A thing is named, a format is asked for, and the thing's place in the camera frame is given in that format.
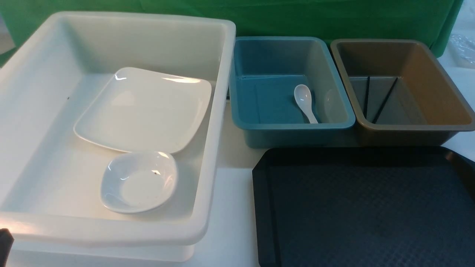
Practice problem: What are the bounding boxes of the white ceramic spoon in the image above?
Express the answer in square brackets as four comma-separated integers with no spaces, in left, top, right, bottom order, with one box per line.
[294,84,319,124]

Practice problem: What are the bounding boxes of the large white square plate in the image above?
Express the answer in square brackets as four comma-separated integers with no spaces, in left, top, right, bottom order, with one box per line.
[73,67,212,154]

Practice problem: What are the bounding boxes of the white square bowl with speck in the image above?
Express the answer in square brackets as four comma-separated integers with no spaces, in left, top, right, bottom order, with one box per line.
[99,152,179,214]

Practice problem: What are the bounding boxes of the black chopstick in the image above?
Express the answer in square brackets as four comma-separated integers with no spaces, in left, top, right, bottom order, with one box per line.
[363,76,370,120]
[372,77,399,124]

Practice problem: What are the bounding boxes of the teal plastic bin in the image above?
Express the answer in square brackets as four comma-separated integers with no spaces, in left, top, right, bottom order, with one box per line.
[229,36,356,149]

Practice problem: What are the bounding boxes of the large white plastic tub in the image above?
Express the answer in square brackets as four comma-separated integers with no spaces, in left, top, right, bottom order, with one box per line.
[1,11,236,262]

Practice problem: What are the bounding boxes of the brown plastic bin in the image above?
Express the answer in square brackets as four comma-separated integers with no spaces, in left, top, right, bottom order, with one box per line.
[330,39,474,146]

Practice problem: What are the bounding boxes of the black serving tray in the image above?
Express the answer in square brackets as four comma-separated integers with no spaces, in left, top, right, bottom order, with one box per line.
[252,147,475,267]

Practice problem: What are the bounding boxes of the green backdrop cloth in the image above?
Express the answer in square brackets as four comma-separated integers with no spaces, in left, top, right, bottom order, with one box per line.
[0,0,463,57]

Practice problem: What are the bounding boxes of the clear plastic wrap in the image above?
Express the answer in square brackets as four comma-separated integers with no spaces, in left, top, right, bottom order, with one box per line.
[448,34,475,69]

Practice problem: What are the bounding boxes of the black object at corner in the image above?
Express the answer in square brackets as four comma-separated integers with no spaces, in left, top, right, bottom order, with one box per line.
[0,228,14,267]

